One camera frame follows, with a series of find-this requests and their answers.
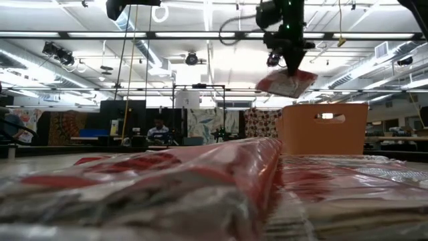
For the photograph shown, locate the blue box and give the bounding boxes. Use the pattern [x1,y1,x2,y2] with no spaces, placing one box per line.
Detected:
[79,129,110,138]

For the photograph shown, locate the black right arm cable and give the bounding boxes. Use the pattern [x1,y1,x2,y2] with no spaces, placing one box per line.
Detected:
[219,13,258,47]

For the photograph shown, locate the white ceiling vent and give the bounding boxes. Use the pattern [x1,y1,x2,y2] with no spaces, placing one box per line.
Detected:
[374,42,389,60]

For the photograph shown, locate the black curved hose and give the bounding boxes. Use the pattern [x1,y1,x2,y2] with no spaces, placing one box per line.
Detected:
[0,106,39,147]

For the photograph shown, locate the yellow rope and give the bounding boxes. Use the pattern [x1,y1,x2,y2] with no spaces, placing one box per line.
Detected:
[120,0,140,143]

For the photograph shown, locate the dotted patterned cloth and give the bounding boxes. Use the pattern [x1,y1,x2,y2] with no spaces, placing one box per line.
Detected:
[243,107,282,139]

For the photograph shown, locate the leaf patterned cloth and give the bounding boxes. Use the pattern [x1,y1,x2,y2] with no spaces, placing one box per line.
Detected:
[187,107,240,145]

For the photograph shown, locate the black background rig frame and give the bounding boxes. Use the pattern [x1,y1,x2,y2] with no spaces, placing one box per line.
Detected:
[172,83,227,141]

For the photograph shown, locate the person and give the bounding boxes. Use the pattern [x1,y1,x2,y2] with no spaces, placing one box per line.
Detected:
[146,116,171,145]

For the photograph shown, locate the black ceiling devices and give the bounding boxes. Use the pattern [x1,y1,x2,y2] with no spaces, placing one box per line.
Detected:
[41,41,76,67]

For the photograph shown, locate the yellow hanging cable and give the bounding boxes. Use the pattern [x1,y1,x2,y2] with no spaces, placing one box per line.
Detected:
[336,0,347,48]

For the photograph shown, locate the floral patterned cloth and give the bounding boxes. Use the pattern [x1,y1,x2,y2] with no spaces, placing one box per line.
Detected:
[5,107,43,143]

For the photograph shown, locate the round black ceiling camera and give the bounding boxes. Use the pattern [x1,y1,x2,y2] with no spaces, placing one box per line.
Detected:
[185,52,200,66]

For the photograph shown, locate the silver ceiling duct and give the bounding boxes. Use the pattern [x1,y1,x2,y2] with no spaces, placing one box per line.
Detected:
[113,13,172,75]

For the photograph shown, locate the background wooden table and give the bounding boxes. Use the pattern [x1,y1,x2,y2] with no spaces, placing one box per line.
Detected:
[366,133,428,151]

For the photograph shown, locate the black overhead camera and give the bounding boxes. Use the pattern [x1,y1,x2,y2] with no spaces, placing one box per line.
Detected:
[106,0,162,21]

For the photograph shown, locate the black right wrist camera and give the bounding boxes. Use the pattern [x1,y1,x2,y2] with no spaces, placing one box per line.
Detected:
[266,52,282,68]

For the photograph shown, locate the orange brown patterned cloth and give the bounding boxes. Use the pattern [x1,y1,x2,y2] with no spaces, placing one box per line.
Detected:
[48,110,88,145]

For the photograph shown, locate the white cable loop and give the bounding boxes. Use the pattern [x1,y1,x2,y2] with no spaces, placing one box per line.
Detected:
[150,3,170,23]

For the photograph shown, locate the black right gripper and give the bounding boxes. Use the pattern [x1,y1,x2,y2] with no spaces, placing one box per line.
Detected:
[263,31,316,77]

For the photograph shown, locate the orange plastic basket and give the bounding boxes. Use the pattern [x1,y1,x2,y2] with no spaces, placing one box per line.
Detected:
[276,102,369,155]

